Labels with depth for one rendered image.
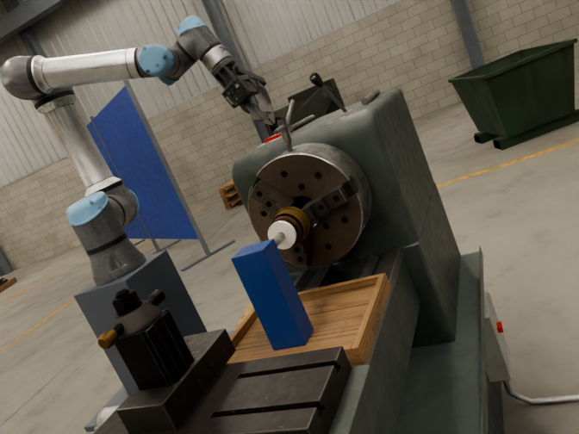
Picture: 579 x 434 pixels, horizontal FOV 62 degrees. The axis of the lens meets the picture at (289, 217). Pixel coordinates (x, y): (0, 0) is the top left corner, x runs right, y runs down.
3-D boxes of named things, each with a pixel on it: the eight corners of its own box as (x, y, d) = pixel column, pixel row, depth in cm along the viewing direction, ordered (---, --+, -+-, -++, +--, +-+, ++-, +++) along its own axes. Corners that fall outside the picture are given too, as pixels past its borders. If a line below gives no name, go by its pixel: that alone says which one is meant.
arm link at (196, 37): (179, 37, 137) (200, 15, 135) (204, 66, 137) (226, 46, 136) (169, 31, 129) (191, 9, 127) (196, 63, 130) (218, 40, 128)
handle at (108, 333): (120, 334, 75) (114, 322, 75) (130, 331, 74) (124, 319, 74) (101, 351, 71) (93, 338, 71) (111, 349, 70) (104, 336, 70)
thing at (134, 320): (136, 315, 83) (127, 300, 82) (171, 307, 79) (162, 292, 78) (104, 343, 76) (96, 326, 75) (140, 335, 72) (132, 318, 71)
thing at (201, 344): (195, 357, 94) (183, 335, 93) (237, 350, 90) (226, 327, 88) (129, 435, 76) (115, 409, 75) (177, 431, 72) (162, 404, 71)
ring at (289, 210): (273, 207, 121) (258, 221, 113) (305, 198, 117) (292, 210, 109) (287, 240, 123) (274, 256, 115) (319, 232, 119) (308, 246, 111)
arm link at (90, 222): (77, 256, 130) (52, 211, 127) (98, 240, 143) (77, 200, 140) (115, 240, 128) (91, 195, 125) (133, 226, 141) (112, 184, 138)
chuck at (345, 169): (279, 260, 143) (245, 160, 135) (382, 244, 130) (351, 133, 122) (268, 274, 135) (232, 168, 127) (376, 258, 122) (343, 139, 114)
